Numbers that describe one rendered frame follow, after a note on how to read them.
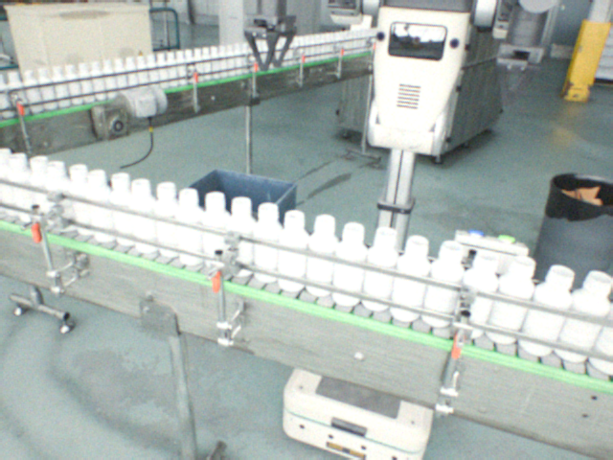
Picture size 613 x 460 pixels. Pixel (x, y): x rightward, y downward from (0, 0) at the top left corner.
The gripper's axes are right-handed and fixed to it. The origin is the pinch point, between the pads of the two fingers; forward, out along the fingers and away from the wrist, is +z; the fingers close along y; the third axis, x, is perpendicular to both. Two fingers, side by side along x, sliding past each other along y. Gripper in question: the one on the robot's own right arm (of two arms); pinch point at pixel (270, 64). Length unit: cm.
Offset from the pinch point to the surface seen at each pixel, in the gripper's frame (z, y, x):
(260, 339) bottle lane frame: 54, 17, 7
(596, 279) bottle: 26, 11, 65
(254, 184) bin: 47, -48, -26
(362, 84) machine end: 68, -378, -68
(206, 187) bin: 49, -41, -41
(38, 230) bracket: 36, 24, -44
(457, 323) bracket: 33, 24, 45
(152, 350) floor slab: 139, -46, -76
